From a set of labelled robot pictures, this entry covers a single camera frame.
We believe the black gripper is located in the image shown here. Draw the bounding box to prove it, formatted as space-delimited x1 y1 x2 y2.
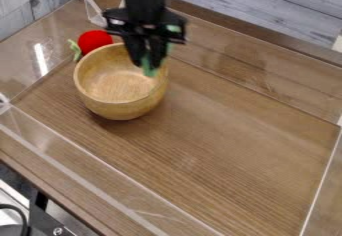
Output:
101 0 187 68

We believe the green rectangular block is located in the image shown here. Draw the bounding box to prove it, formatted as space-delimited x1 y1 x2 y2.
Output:
141 25 180 77

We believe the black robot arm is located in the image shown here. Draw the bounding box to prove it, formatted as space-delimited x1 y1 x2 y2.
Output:
101 0 187 74

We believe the brown wooden bowl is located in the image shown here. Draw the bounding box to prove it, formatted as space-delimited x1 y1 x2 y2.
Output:
73 43 168 120

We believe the red plush apple toy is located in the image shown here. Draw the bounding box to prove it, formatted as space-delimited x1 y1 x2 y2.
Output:
68 30 113 62

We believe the clear acrylic table barrier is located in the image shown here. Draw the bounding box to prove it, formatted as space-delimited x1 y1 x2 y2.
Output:
0 93 223 236

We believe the black metal table leg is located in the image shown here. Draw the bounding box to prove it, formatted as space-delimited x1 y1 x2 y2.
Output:
34 192 48 210

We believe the clear acrylic corner bracket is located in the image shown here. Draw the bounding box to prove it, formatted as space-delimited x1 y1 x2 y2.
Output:
82 0 125 28

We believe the black cable under table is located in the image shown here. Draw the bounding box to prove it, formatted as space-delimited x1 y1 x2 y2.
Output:
0 203 30 236

